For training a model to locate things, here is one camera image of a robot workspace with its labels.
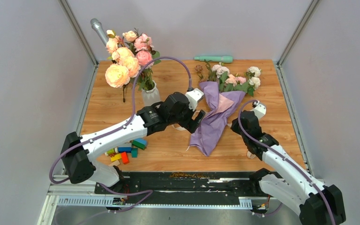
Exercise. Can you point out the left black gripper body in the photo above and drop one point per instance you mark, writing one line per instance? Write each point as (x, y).
(185, 120)

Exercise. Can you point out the purple flower bouquet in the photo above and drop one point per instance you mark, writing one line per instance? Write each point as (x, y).
(223, 92)

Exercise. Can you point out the cream printed ribbon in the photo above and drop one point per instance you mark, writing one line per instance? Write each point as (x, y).
(180, 128)

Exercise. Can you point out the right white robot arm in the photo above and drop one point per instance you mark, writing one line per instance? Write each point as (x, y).
(314, 202)

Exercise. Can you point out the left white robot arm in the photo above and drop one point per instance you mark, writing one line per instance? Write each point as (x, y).
(80, 152)

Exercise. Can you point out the green blue wooden block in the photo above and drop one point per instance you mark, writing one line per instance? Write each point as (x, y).
(140, 143)

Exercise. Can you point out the teal wooden block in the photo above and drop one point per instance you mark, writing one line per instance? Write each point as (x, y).
(134, 152)

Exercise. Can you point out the mint green microphone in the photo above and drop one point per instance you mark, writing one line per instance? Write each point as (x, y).
(223, 59)

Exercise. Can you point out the red orange wooden block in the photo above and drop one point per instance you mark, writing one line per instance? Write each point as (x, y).
(124, 158)

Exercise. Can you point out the yellow wooden block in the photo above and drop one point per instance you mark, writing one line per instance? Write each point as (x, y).
(115, 157)

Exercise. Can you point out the green toy brick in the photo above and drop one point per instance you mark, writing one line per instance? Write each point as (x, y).
(110, 152)

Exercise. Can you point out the peach pink rose bunch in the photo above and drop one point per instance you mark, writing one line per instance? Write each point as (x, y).
(129, 54)

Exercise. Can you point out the beige wooden block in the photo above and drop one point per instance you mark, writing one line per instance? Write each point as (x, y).
(115, 163)

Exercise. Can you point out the silver microphone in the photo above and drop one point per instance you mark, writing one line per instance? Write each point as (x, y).
(98, 28)

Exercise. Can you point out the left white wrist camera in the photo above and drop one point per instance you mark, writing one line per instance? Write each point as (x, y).
(194, 96)

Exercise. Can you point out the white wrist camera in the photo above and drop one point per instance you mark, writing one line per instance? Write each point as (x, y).
(259, 109)
(194, 96)

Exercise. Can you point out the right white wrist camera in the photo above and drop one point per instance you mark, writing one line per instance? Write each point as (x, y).
(259, 109)

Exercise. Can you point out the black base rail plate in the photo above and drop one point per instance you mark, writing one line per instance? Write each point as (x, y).
(191, 188)

